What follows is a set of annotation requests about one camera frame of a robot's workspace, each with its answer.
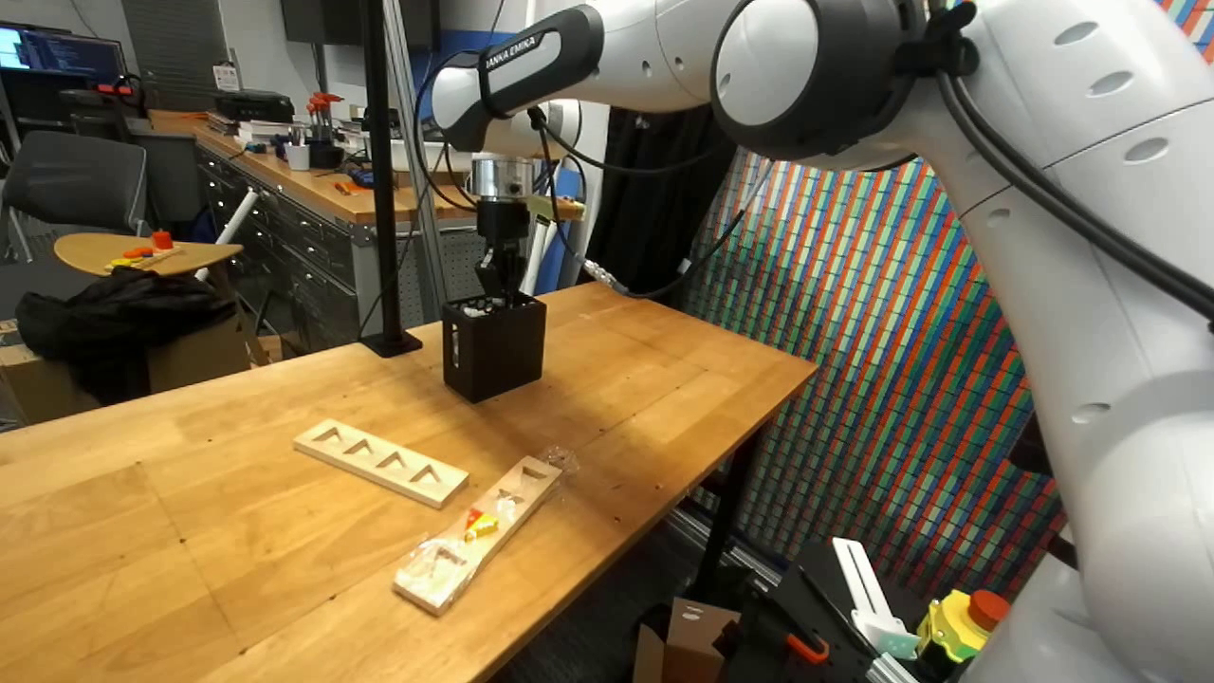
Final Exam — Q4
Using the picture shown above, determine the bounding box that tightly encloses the grey office chair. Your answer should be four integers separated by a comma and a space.
3, 129, 147, 261

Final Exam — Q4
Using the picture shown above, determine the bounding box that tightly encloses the wooden shape puzzle board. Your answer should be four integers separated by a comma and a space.
392, 455, 565, 615

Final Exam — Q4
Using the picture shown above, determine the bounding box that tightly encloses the black mesh basket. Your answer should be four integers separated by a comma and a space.
440, 296, 546, 402

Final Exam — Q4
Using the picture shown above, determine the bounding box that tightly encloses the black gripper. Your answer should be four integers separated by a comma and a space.
476, 202, 528, 299

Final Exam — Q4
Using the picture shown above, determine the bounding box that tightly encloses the orange handled clamp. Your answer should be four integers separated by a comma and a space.
745, 578, 836, 670

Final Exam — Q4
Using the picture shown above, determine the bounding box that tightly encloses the cardboard box under table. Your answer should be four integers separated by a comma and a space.
635, 594, 741, 683

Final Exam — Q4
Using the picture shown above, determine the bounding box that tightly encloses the white towel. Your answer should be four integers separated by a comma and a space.
459, 299, 497, 315

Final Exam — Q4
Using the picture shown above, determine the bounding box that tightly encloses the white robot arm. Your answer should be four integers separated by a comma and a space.
433, 0, 1214, 683

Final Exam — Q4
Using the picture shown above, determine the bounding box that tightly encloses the black cloth pile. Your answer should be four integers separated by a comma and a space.
17, 267, 237, 407

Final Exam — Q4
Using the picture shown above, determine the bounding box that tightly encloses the wooden workbench with drawers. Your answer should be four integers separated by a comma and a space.
153, 111, 481, 354

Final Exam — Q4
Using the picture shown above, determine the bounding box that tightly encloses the yellow red emergency stop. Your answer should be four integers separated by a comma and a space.
918, 588, 1011, 668

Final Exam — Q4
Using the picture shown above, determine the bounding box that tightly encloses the black vertical pole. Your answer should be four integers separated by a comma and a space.
361, 0, 417, 355

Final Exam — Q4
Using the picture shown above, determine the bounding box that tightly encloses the wooden triangle-slot board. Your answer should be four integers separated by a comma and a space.
296, 416, 467, 507

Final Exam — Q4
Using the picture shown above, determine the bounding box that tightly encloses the computer monitor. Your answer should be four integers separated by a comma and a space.
0, 24, 124, 82

